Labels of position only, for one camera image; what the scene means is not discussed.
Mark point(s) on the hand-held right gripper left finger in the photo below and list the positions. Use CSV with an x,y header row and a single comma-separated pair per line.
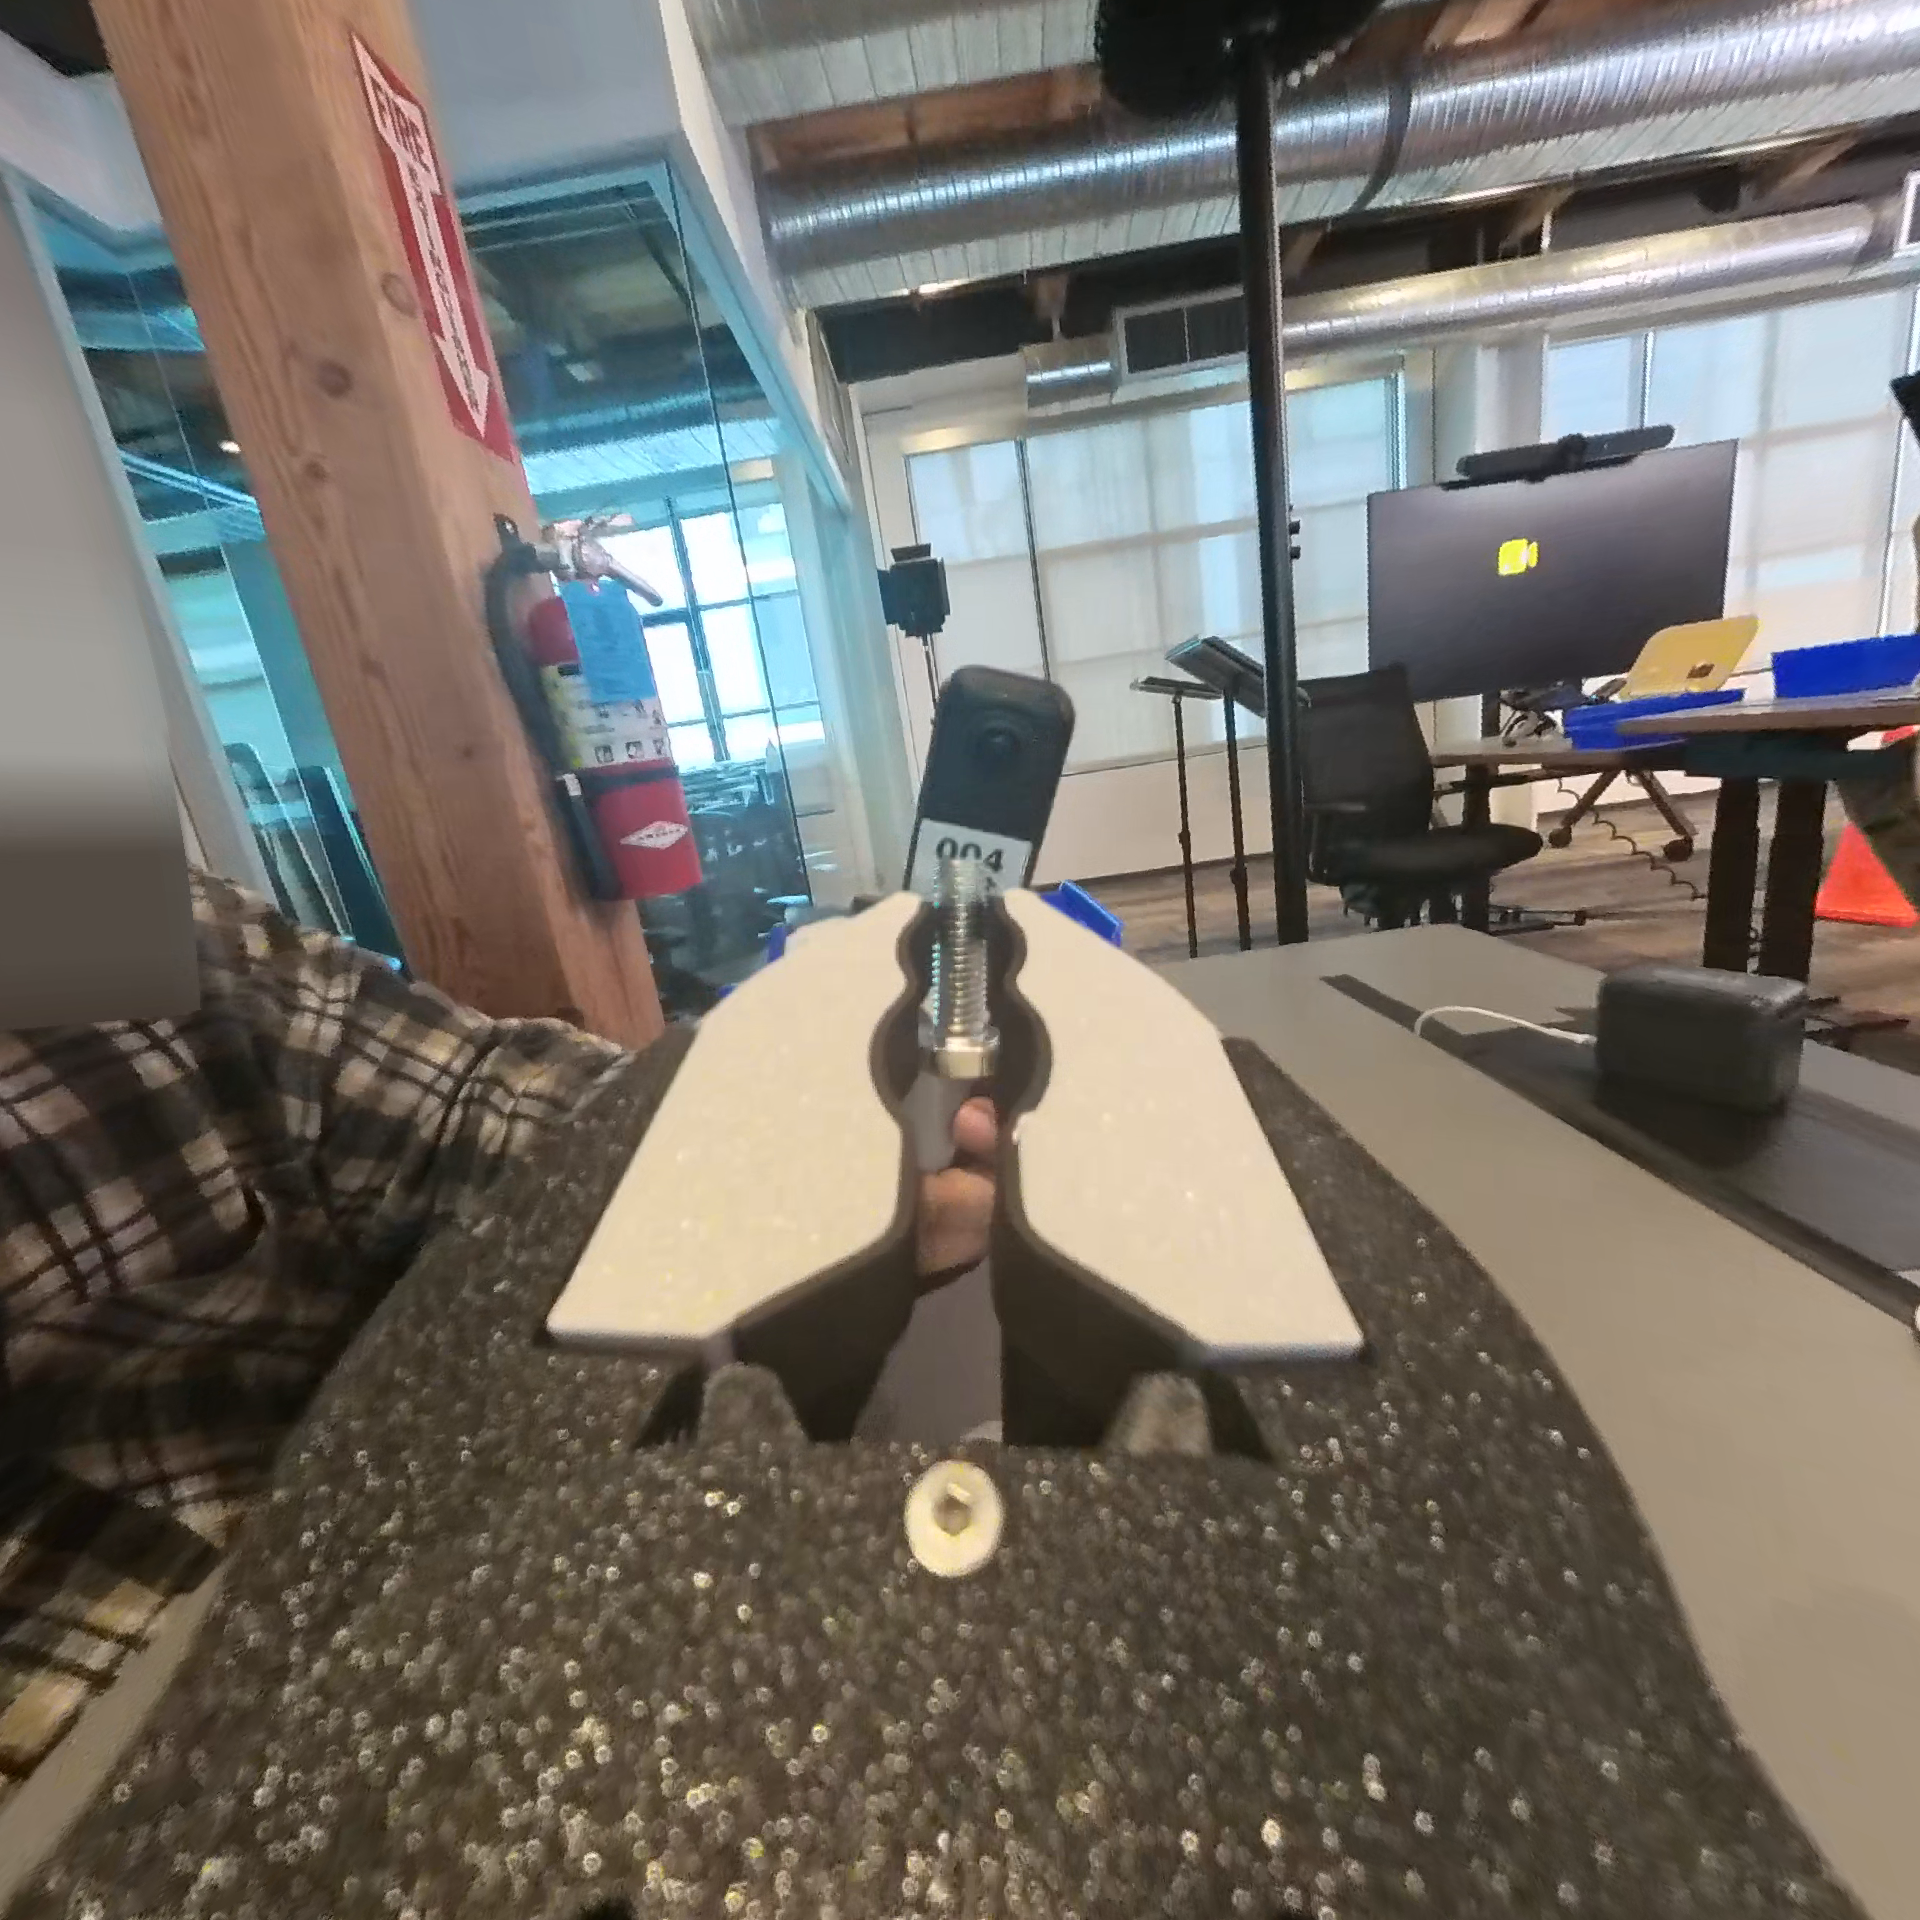
x,y
750,1140

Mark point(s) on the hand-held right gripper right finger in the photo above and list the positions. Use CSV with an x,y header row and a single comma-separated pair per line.
x,y
1154,1170

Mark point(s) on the silver hex bolt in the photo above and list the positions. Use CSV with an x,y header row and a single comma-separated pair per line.
x,y
960,961

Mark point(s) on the person's left forearm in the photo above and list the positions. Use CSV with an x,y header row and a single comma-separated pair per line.
x,y
300,1170

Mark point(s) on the person's left hand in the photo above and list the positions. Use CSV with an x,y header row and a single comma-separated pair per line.
x,y
956,1201

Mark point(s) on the large blue plastic bin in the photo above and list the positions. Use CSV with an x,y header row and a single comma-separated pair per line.
x,y
1089,915

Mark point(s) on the black music stand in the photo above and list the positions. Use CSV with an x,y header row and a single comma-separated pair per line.
x,y
1186,839
1214,660

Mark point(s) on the red fire extinguisher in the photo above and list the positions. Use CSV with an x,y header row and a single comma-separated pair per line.
x,y
639,825

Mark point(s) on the black office chair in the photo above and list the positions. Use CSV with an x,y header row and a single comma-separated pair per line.
x,y
1359,764

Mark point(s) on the blue inspection tag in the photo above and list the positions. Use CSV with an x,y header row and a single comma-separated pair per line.
x,y
603,646

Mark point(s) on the black light stand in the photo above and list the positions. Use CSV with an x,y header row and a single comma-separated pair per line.
x,y
1272,450

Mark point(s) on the white vent grille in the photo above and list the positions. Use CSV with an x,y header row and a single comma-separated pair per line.
x,y
1201,338

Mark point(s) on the wooden desk with crossed legs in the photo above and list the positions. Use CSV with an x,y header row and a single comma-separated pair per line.
x,y
1500,747

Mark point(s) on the dark grey charger block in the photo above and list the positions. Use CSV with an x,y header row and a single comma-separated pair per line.
x,y
1694,1036

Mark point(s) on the black tape strip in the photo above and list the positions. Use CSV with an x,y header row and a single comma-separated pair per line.
x,y
1724,1155

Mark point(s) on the black monitor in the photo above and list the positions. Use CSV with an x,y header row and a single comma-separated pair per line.
x,y
1559,616

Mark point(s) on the black webcam bar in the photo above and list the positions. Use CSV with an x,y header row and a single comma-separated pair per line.
x,y
1569,450

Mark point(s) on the blue storage bin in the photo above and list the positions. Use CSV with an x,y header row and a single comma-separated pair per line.
x,y
1651,720
1846,666

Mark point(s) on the yellow laptop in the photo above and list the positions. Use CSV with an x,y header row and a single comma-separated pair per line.
x,y
1687,651

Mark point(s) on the red fire extinguisher sign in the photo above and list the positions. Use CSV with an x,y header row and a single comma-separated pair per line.
x,y
434,255

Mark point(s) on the dark wooden desk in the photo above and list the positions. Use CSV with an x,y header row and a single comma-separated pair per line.
x,y
1770,722

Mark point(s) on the orange cone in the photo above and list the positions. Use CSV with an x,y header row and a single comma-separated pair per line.
x,y
1868,886

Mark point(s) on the black camera tripod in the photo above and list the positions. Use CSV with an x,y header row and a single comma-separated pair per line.
x,y
913,593

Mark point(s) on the wooden post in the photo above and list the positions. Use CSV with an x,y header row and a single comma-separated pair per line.
x,y
345,523

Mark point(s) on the silver ventilation duct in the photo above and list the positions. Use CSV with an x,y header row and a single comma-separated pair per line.
x,y
1651,271
1500,119

